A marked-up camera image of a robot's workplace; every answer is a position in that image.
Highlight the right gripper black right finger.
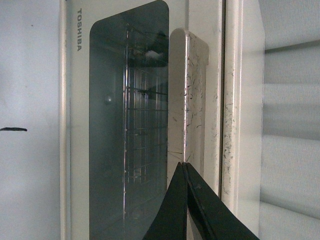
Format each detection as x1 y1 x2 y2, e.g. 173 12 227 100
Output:
184 163 258 240

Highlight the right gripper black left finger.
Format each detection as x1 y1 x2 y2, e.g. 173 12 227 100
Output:
143 162 188 240

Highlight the cream oven door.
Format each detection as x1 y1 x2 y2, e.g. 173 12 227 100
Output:
60 0 225 240

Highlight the cream toaster oven body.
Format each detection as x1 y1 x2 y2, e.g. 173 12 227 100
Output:
221 0 265 234

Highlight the white pleated curtain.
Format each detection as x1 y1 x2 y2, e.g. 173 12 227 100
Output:
259 0 320 240

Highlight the metal wire oven rack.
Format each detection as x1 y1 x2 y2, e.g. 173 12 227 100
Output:
123 25 169 221

